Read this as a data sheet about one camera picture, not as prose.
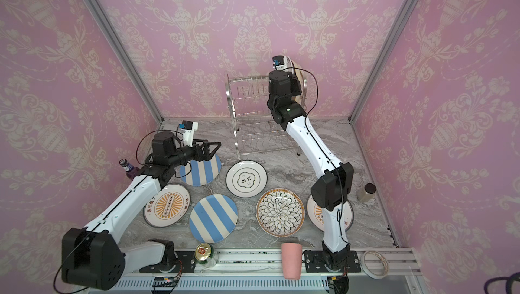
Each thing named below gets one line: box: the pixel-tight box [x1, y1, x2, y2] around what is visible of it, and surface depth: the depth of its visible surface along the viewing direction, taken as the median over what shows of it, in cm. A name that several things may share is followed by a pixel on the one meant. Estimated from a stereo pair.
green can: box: [194, 241, 219, 268], surface depth 68 cm
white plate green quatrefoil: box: [225, 159, 269, 199], surface depth 97 cm
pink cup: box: [280, 242, 303, 281], surface depth 71 cm
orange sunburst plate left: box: [142, 182, 191, 229], surface depth 89 cm
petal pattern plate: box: [255, 187, 306, 238], surface depth 87 cm
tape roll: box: [360, 249, 390, 280], surface depth 73 cm
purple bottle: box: [119, 157, 141, 181], surface depth 83 cm
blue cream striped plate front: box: [188, 193, 239, 244], surface depth 87 cm
